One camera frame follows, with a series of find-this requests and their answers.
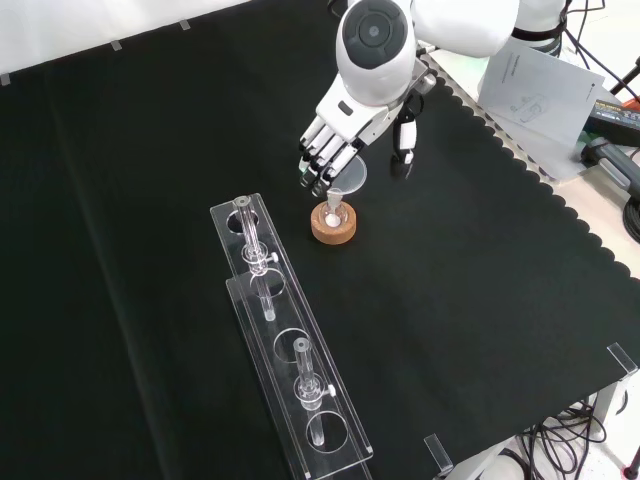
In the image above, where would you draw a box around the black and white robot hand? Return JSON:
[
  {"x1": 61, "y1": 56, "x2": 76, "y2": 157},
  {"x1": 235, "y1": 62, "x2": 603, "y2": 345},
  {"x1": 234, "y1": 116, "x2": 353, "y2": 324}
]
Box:
[{"x1": 298, "y1": 68, "x2": 439, "y2": 199}]

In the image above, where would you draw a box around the clear plastic funnel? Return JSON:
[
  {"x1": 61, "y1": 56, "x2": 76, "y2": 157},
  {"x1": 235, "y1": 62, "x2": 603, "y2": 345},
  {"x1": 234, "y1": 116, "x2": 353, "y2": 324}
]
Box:
[{"x1": 327, "y1": 153, "x2": 369, "y2": 204}]

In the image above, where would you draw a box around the small round-bottom glass flask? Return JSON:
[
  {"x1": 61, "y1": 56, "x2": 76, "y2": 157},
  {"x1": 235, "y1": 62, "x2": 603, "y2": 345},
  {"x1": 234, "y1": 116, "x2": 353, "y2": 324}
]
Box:
[{"x1": 322, "y1": 193, "x2": 350, "y2": 229}]

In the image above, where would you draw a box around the clear acrylic funnel stand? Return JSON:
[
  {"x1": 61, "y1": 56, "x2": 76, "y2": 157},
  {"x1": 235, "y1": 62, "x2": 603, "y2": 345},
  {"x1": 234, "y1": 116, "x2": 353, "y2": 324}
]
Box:
[{"x1": 209, "y1": 192, "x2": 375, "y2": 480}]

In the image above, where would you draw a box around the pale board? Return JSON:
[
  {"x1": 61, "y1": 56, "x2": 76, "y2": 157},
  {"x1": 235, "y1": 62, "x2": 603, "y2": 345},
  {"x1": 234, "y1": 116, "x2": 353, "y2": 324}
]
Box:
[{"x1": 424, "y1": 47, "x2": 601, "y2": 184}]

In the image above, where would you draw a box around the black cloth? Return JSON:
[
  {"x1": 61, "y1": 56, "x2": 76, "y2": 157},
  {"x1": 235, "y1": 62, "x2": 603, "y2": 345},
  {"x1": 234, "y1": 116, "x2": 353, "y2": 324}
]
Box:
[{"x1": 0, "y1": 0, "x2": 640, "y2": 480}]

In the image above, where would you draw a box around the white paper booklet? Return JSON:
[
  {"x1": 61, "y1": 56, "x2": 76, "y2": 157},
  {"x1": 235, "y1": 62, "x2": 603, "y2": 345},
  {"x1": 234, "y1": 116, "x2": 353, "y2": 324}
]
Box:
[{"x1": 477, "y1": 39, "x2": 606, "y2": 149}]

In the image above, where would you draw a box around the black power adapter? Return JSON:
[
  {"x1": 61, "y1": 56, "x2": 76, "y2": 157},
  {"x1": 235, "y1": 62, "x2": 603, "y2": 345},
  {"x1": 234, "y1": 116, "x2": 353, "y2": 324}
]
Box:
[{"x1": 585, "y1": 98, "x2": 640, "y2": 148}]

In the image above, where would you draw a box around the black tripod leg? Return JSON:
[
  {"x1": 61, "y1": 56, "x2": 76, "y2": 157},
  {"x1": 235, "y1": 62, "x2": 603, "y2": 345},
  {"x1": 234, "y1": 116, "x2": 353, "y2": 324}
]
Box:
[{"x1": 608, "y1": 53, "x2": 640, "y2": 96}]

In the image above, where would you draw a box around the clear cloth clip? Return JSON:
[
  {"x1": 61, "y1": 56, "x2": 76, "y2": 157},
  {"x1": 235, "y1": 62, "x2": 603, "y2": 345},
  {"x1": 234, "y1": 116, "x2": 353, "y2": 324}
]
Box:
[
  {"x1": 606, "y1": 342, "x2": 640, "y2": 382},
  {"x1": 423, "y1": 433, "x2": 454, "y2": 477}
]

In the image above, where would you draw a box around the grey metal table leg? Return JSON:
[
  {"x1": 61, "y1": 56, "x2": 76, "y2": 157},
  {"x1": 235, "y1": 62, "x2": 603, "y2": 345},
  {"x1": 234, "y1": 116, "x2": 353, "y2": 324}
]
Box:
[{"x1": 591, "y1": 378, "x2": 627, "y2": 442}]

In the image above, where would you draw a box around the cork ring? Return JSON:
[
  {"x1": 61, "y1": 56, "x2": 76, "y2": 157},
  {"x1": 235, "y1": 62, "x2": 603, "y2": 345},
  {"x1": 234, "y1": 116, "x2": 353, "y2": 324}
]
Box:
[{"x1": 310, "y1": 202, "x2": 360, "y2": 245}]

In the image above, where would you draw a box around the black and green tool handle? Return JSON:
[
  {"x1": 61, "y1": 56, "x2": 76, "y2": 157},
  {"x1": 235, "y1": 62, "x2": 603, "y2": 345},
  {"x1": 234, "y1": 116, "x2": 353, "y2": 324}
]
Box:
[{"x1": 578, "y1": 133, "x2": 640, "y2": 202}]

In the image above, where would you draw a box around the coiled black cable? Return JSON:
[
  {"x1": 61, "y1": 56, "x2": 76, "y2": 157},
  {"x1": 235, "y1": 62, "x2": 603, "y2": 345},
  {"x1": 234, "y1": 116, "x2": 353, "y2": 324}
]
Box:
[{"x1": 621, "y1": 195, "x2": 640, "y2": 247}]

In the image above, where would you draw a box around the black cable bundle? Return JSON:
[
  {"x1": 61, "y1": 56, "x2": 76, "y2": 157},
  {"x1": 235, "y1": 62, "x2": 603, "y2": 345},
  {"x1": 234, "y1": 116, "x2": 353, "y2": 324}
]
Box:
[{"x1": 517, "y1": 392, "x2": 640, "y2": 480}]

